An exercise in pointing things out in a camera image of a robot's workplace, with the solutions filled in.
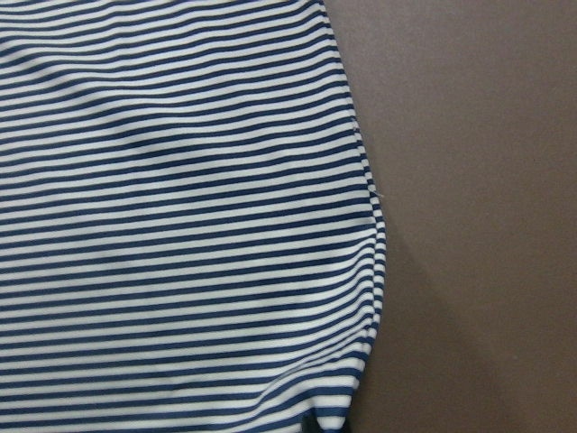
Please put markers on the navy white striped polo shirt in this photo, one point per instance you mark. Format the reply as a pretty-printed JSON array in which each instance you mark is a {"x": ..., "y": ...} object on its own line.
[{"x": 191, "y": 239}]

